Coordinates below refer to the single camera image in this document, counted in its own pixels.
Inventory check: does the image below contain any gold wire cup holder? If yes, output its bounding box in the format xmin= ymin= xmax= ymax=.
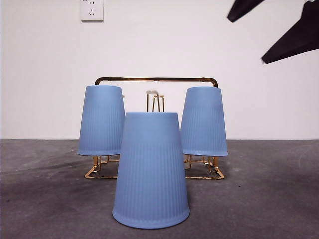
xmin=84 ymin=76 xmax=225 ymax=180

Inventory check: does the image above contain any white wall socket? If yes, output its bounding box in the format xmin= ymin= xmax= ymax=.
xmin=80 ymin=0 xmax=104 ymax=22

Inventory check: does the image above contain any blue ribbed plastic cup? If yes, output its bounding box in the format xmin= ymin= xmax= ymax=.
xmin=179 ymin=86 xmax=229 ymax=158
xmin=112 ymin=112 xmax=191 ymax=230
xmin=76 ymin=85 xmax=126 ymax=157

